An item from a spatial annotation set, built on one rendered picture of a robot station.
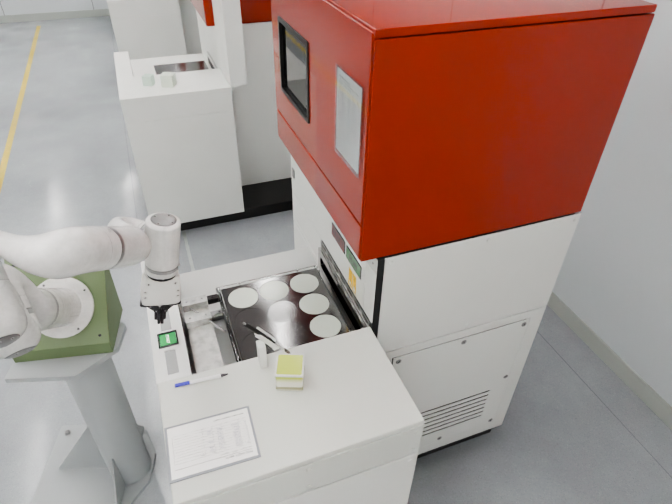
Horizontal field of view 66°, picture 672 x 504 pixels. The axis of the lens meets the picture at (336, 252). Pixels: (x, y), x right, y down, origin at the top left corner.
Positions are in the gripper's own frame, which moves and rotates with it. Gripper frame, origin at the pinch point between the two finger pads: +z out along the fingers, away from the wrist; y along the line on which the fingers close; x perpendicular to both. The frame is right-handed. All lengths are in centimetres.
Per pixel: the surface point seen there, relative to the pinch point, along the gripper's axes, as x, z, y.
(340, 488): 50, 21, -41
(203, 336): -5.6, 15.8, -13.9
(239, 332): -1.6, 11.6, -24.0
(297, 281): -18, 7, -48
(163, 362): 8.1, 10.5, -0.3
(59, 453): -42, 114, 34
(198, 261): -156, 100, -41
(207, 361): 4.8, 15.9, -13.4
